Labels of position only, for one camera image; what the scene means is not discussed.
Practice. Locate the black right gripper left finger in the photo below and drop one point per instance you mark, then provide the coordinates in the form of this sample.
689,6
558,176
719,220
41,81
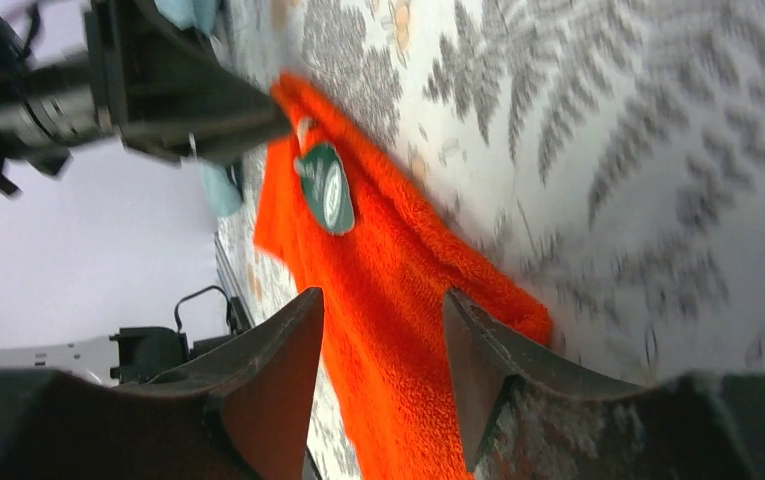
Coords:
240,411

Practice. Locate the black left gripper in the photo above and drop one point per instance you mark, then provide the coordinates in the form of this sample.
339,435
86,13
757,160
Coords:
161,89

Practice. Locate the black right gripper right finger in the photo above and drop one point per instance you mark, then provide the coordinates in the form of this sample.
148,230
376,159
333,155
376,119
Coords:
525,412

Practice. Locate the orange red towel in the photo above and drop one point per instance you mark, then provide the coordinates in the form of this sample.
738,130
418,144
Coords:
383,283

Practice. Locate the light blue towel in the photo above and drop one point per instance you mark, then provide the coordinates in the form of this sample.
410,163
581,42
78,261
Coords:
223,184

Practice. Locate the green oval towel tag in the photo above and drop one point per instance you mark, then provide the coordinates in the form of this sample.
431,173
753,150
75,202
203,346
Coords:
325,188

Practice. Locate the floral pattern table mat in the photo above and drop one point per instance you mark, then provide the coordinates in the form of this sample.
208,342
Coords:
608,155

